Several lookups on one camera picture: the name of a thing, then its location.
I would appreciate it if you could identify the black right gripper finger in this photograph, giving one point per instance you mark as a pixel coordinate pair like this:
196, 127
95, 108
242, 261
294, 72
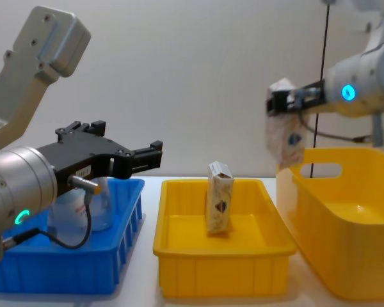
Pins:
276, 102

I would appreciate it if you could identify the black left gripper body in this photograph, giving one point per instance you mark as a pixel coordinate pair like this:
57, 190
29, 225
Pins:
83, 153

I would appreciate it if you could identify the shallow yellow plastic tray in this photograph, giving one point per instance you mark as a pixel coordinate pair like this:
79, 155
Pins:
224, 268

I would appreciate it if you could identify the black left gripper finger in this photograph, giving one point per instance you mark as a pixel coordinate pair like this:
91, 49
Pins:
83, 128
147, 156

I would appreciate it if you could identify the deep yellow plastic basket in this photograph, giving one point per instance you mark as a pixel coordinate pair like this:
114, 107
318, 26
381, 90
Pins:
345, 243

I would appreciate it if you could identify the white printed carton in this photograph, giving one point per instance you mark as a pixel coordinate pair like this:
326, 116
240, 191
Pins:
286, 140
219, 198

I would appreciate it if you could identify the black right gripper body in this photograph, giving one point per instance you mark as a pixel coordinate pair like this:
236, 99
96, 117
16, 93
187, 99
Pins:
310, 96

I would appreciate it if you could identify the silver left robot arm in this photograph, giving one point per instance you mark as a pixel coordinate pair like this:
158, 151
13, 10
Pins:
17, 188

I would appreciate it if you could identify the blue plastic bin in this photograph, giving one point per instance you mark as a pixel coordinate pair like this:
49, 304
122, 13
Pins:
67, 268

